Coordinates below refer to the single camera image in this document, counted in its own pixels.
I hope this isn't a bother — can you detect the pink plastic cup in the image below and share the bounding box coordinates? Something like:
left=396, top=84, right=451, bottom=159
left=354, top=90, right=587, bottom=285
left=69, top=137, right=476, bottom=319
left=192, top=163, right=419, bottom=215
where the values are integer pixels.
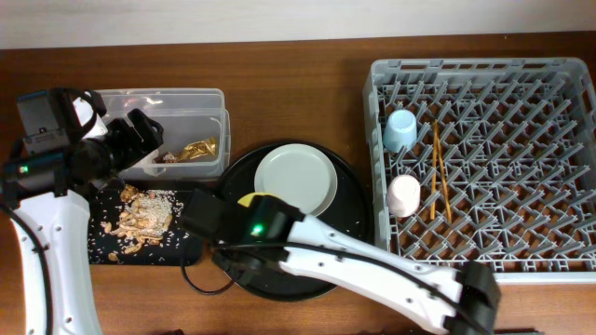
left=386, top=175, right=421, bottom=218

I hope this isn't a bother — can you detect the clear plastic waste bin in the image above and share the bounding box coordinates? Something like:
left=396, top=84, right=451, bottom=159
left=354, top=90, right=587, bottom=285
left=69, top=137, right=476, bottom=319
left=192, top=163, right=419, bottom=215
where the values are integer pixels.
left=100, top=87, right=231, bottom=181

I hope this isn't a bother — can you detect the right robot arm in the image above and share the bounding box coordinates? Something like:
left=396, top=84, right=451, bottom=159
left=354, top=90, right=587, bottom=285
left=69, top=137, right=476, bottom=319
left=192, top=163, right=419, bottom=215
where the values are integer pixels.
left=180, top=190, right=501, bottom=334

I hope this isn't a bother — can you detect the light blue plastic cup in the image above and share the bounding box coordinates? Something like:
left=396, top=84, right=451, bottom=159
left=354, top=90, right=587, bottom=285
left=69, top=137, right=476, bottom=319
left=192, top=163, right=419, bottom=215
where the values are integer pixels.
left=383, top=110, right=417, bottom=153

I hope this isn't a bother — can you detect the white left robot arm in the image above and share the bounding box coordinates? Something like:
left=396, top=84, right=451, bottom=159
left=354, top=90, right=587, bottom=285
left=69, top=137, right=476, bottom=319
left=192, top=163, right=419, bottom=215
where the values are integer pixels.
left=1, top=88, right=164, bottom=334

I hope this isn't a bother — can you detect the wooden chopstick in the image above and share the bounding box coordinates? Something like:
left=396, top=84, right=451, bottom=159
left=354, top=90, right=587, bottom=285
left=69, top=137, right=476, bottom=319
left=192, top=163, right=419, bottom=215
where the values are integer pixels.
left=434, top=120, right=453, bottom=224
left=429, top=120, right=439, bottom=221

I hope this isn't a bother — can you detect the food scraps pile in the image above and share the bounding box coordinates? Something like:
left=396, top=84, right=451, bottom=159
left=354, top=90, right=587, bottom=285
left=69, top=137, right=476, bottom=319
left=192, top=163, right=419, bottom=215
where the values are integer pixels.
left=88, top=184, right=190, bottom=266

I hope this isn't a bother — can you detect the black rectangular tray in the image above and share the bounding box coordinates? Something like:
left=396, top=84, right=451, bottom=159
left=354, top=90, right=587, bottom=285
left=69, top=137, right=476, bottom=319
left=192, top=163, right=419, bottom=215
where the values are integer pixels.
left=88, top=180, right=202, bottom=266

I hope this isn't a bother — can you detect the round black serving tray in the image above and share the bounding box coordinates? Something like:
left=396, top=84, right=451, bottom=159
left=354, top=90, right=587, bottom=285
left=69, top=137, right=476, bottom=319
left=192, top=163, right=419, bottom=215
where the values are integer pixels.
left=213, top=141, right=375, bottom=302

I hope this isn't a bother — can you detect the grey round plate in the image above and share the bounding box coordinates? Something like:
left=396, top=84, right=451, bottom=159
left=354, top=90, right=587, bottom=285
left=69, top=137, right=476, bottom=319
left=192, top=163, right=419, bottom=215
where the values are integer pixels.
left=254, top=143, right=338, bottom=216

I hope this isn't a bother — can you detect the grey dishwasher rack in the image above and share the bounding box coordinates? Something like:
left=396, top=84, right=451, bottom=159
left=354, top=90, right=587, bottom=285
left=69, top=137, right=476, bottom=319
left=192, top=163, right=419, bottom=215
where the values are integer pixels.
left=362, top=58, right=595, bottom=285

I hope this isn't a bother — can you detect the gold candy wrapper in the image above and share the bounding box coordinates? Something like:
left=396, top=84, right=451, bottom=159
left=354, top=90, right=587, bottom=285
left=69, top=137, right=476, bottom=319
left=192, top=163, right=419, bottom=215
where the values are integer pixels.
left=154, top=137, right=218, bottom=164

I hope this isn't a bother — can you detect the yellow bowl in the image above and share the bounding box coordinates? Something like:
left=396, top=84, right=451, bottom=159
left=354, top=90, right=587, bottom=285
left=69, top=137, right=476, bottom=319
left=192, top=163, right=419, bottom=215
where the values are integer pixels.
left=237, top=192, right=271, bottom=208

